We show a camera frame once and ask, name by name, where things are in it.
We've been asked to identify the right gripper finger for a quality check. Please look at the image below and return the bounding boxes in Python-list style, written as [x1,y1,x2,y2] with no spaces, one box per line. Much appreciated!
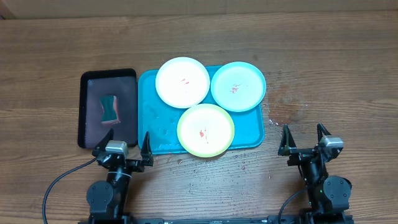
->
[278,124,297,156]
[317,123,331,143]

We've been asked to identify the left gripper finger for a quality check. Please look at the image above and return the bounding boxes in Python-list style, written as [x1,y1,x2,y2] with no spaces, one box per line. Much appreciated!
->
[141,131,154,166]
[93,129,114,153]

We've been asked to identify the green and pink sponge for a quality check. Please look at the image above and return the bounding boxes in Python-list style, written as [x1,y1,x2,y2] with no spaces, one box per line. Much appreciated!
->
[99,95,120,125]

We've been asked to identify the yellow-green round plate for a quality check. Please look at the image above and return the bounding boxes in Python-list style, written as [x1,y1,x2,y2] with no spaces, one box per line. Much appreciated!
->
[177,103,235,158]

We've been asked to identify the light blue round plate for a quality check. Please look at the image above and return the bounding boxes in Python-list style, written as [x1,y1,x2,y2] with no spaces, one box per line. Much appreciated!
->
[210,62,266,112]

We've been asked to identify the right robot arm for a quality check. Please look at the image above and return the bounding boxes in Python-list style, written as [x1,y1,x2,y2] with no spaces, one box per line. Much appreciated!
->
[277,123,354,223]

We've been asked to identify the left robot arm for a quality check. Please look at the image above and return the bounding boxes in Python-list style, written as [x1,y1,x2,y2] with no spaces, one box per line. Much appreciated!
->
[86,129,154,223]

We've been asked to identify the teal plastic serving tray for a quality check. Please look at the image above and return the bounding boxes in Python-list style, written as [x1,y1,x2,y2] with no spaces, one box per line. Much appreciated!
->
[138,70,265,155]

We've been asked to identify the black rectangular tray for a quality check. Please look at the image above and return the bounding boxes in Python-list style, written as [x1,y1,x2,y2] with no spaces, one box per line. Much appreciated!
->
[78,68,138,149]

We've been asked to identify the white round plate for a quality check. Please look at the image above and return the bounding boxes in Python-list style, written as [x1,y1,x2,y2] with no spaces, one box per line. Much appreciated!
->
[155,57,210,109]

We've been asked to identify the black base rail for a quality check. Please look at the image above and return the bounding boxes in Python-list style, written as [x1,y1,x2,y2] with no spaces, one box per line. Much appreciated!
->
[77,214,355,224]

